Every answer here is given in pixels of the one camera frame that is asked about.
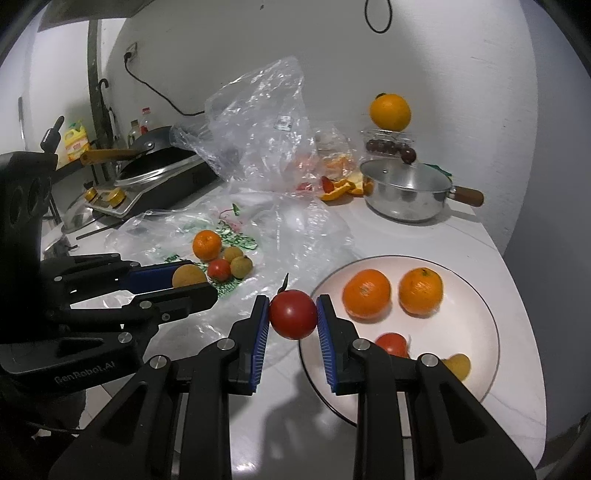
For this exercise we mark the red sauce bottle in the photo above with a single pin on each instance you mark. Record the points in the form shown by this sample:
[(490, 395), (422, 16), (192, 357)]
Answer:
[(146, 123)]

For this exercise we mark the printed flat plastic bag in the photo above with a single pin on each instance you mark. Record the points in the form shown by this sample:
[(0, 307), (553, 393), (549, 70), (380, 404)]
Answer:
[(247, 244)]

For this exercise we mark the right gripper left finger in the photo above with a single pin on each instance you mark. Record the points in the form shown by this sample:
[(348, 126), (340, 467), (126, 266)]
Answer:
[(171, 419)]

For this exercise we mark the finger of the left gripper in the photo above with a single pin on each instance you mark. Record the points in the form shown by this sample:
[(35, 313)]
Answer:
[(115, 276), (142, 316)]

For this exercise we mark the mandarin orange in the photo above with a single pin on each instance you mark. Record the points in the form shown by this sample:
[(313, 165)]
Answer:
[(421, 292), (367, 294), (207, 245)]

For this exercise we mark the white wall socket left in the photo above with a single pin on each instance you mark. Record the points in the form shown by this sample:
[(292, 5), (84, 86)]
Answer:
[(130, 52)]

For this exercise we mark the glass pot lid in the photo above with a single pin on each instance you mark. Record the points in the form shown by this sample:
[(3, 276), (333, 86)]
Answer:
[(78, 215)]

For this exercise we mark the red cherry tomato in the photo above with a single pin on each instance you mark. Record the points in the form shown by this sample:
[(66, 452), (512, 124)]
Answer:
[(292, 313), (219, 270), (395, 344)]

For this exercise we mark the yellow oil bottle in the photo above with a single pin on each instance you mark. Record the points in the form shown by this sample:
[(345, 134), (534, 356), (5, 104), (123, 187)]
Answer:
[(76, 141)]

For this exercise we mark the orange peel scraps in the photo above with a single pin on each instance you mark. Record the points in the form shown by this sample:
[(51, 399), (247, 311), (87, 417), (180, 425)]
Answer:
[(333, 190)]

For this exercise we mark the steel range hood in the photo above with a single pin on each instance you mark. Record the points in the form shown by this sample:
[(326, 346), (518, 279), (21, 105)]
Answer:
[(63, 12)]

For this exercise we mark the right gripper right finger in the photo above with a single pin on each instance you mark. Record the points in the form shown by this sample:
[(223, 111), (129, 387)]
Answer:
[(453, 435)]

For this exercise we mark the white plate black rim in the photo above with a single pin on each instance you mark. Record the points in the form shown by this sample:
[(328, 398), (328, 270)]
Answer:
[(463, 324)]

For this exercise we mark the yellow-green small fruit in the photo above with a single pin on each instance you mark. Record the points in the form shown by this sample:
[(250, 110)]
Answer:
[(187, 275), (460, 365), (241, 267), (231, 253)]

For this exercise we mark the large orange on container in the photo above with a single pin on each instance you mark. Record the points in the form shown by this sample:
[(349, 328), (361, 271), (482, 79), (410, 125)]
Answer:
[(390, 112)]

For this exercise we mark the black umbrella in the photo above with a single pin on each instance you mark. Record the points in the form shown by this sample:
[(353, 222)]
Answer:
[(106, 122)]

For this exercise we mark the steel saucepan with lid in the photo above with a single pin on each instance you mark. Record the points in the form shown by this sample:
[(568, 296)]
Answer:
[(411, 192)]

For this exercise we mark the green yellow sponge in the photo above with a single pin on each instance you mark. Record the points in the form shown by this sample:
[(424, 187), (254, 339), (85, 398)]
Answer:
[(440, 169)]

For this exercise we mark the clear container of dark fruits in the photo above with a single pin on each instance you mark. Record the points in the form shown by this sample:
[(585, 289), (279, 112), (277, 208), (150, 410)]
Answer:
[(385, 142)]

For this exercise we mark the grey refrigerator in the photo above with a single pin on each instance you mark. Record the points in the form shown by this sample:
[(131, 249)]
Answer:
[(549, 252)]

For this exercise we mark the dark oil bottle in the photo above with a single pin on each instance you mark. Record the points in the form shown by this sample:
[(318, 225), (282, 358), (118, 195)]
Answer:
[(133, 133)]

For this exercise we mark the black wok wooden handle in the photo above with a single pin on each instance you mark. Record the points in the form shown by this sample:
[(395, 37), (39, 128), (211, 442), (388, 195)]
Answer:
[(151, 151)]

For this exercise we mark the steel gas stove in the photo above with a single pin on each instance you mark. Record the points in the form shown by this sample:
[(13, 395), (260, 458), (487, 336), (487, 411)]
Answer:
[(155, 181)]

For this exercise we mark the crumpled clear plastic bag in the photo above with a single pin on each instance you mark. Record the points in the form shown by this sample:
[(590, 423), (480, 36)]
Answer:
[(256, 133)]

